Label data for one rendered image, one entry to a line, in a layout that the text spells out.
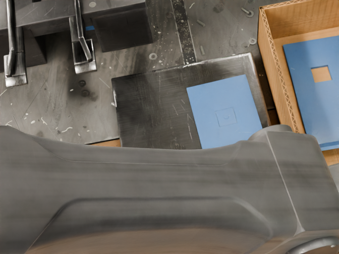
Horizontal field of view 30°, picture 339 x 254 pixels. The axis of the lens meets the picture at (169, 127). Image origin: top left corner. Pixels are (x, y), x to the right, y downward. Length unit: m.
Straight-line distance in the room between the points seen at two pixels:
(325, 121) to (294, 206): 0.37
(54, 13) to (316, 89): 0.31
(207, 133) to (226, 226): 0.37
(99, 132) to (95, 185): 0.45
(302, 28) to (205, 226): 0.48
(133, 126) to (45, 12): 0.16
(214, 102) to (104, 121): 0.13
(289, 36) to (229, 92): 0.12
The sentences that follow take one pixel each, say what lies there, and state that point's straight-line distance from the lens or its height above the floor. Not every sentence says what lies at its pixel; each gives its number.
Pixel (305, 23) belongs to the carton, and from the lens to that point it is 0.78.
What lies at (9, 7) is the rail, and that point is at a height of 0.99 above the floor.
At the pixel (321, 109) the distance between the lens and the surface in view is 0.74.
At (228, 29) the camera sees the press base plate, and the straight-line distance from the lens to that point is 0.80.
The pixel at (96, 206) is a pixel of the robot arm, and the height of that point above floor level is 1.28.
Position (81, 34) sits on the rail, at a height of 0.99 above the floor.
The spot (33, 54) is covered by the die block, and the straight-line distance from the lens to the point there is 0.79.
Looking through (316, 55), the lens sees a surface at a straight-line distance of 0.77.
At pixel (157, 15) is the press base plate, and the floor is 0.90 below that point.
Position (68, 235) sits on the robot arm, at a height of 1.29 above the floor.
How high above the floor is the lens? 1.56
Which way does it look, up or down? 64 degrees down
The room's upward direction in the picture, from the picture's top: 12 degrees counter-clockwise
